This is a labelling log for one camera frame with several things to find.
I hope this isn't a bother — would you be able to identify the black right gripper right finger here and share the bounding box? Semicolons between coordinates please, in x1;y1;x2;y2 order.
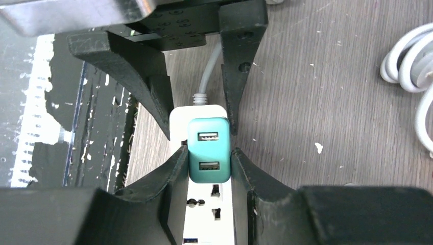
231;148;432;244

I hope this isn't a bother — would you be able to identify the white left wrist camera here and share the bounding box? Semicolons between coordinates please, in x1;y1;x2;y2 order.
1;0;159;36

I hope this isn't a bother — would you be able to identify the white coiled power cable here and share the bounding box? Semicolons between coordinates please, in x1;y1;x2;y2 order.
193;40;224;106

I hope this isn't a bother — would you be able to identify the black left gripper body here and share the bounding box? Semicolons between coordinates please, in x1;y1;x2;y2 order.
106;0;251;52

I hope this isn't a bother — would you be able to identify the white power strip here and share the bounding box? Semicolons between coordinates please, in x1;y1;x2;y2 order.
170;105;235;244

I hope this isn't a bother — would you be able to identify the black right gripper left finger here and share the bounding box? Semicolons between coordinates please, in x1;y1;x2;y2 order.
1;146;188;244

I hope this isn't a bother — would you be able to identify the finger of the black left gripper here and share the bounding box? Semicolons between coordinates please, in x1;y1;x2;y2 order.
67;31;174;138
219;1;269;135

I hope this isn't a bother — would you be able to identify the teal plug adapter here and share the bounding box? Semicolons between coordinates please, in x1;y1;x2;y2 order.
187;117;231;183

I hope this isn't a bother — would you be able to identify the white purple strip cable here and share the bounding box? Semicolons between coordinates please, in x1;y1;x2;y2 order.
379;21;433;159

